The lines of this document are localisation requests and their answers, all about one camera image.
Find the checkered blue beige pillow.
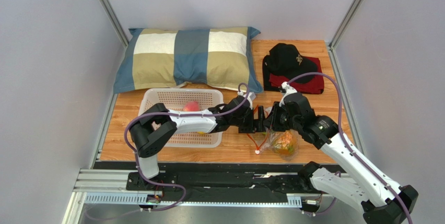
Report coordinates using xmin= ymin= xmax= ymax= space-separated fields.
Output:
xmin=113 ymin=27 xmax=263 ymax=93

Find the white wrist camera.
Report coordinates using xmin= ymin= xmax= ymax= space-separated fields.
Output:
xmin=237 ymin=91 xmax=256 ymax=109
xmin=279 ymin=82 xmax=298 ymax=107

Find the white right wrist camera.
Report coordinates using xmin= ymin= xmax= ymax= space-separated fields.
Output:
xmin=279 ymin=82 xmax=298 ymax=107

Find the black baseball cap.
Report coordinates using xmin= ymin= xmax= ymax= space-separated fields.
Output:
xmin=262 ymin=43 xmax=319 ymax=82

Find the pink fake peach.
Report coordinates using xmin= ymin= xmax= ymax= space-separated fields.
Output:
xmin=182 ymin=101 xmax=200 ymax=112

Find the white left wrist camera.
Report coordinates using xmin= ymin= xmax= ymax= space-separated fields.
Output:
xmin=237 ymin=91 xmax=256 ymax=109

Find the folded dark red cloth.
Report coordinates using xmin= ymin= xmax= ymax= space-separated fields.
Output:
xmin=263 ymin=57 xmax=324 ymax=95

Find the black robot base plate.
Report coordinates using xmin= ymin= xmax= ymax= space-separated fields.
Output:
xmin=93 ymin=161 xmax=321 ymax=203

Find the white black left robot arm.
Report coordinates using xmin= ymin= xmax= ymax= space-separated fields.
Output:
xmin=124 ymin=92 xmax=267 ymax=179

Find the orange fake pineapple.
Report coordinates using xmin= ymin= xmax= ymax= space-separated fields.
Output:
xmin=271 ymin=131 xmax=298 ymax=157

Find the clear zip top bag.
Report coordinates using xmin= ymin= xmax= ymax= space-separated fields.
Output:
xmin=247 ymin=105 xmax=299 ymax=161

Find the aluminium frame rail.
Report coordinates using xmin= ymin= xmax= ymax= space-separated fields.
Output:
xmin=63 ymin=167 xmax=337 ymax=223

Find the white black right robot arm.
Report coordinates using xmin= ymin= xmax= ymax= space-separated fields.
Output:
xmin=266 ymin=92 xmax=419 ymax=223

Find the white perforated plastic basket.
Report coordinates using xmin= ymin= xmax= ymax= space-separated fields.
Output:
xmin=138 ymin=88 xmax=224 ymax=148

